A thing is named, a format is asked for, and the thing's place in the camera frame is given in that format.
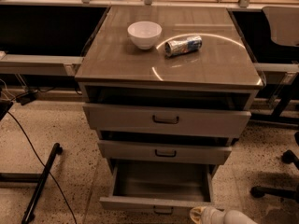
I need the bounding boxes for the white bowl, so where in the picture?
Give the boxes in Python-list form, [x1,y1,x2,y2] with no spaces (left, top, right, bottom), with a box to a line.
[127,21,162,49]

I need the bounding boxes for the black metal stand leg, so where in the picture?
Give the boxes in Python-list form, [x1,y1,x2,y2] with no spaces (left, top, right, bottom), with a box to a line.
[21,143,63,224]

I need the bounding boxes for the crushed silver blue can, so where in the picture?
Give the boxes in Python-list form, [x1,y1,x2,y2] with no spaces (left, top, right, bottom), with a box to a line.
[164,35,202,57]

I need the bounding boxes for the left grey desk rail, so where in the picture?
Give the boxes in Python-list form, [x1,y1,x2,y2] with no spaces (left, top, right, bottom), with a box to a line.
[0,51,83,77]

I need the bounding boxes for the grey drawer cabinet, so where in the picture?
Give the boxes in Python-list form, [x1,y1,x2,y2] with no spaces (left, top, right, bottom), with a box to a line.
[74,5,263,173]

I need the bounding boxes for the grey chair backrest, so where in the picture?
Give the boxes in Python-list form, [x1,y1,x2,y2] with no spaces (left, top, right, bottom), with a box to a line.
[263,7,299,47]

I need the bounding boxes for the black floor cable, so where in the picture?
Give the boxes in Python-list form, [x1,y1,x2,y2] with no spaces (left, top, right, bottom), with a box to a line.
[7,110,78,224]

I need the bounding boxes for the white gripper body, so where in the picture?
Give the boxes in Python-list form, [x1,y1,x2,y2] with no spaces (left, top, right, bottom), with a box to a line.
[201,207,226,224]

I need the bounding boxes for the grey drawer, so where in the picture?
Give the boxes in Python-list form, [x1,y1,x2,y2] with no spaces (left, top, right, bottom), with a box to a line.
[100,160,214,216]
[83,104,250,138]
[98,140,232,165]

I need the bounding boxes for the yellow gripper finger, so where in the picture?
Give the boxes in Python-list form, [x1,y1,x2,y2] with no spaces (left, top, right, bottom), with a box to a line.
[190,206,205,224]

